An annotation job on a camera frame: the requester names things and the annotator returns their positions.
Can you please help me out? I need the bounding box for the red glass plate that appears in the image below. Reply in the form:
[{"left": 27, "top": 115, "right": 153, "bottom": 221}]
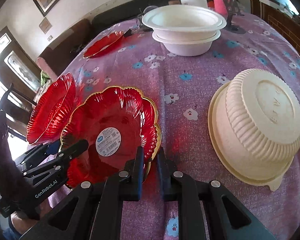
[
  {"left": 26, "top": 73, "right": 76, "bottom": 145},
  {"left": 83, "top": 31, "right": 124, "bottom": 59}
]

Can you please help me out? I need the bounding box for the red plate with label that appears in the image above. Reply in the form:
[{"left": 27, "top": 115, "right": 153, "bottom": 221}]
[{"left": 61, "top": 86, "right": 161, "bottom": 188}]

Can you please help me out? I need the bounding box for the cream ribbed plastic bowl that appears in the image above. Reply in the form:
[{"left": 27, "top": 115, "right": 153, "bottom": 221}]
[{"left": 207, "top": 69, "right": 300, "bottom": 191}]

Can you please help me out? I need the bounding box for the white foam bowl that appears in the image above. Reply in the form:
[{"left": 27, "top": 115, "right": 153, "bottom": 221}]
[
  {"left": 142, "top": 5, "right": 226, "bottom": 41},
  {"left": 152, "top": 30, "right": 221, "bottom": 57}
]

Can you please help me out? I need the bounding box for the left hand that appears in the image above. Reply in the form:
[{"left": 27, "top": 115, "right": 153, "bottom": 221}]
[{"left": 10, "top": 212, "right": 38, "bottom": 235}]

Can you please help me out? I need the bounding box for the wooden chair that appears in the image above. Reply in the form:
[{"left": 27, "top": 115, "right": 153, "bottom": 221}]
[{"left": 0, "top": 83, "right": 37, "bottom": 112}]

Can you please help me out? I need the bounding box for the brown armchair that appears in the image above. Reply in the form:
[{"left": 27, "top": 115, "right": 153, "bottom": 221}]
[{"left": 36, "top": 18, "right": 92, "bottom": 81}]

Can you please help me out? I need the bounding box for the purple floral tablecloth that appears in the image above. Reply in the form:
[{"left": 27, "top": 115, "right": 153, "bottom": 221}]
[{"left": 65, "top": 13, "right": 300, "bottom": 239}]

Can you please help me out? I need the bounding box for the black sofa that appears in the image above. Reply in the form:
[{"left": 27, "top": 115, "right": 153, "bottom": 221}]
[{"left": 91, "top": 0, "right": 213, "bottom": 34}]

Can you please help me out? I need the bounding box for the black phone stand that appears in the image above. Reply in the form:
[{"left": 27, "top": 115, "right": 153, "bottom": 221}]
[{"left": 223, "top": 0, "right": 246, "bottom": 35}]

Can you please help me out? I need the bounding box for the brown wooden cabinet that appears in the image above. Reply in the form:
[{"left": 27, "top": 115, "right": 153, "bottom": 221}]
[{"left": 250, "top": 0, "right": 300, "bottom": 54}]

